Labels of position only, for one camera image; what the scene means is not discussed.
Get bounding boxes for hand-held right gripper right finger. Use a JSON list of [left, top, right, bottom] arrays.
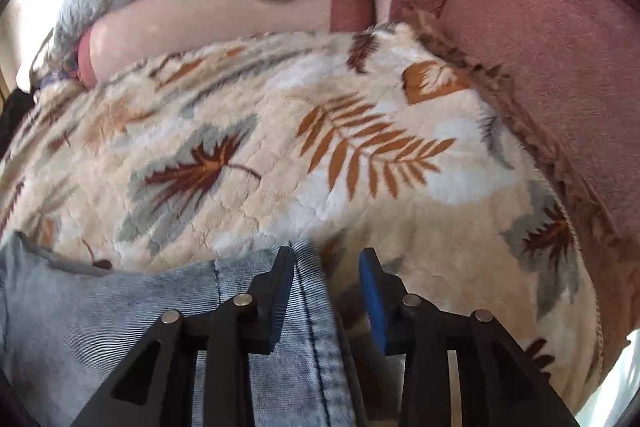
[[359, 247, 576, 427]]

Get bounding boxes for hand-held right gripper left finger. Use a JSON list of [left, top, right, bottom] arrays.
[[70, 246, 298, 427]]

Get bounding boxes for light blue denim pants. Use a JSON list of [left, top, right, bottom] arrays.
[[0, 231, 362, 427]]

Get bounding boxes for leaf printed beige blanket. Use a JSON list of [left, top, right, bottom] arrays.
[[0, 22, 607, 427]]

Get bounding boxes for pink bolster cushion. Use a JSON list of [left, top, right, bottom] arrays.
[[75, 0, 377, 88]]

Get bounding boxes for black cloth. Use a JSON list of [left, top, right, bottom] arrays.
[[0, 88, 38, 158]]

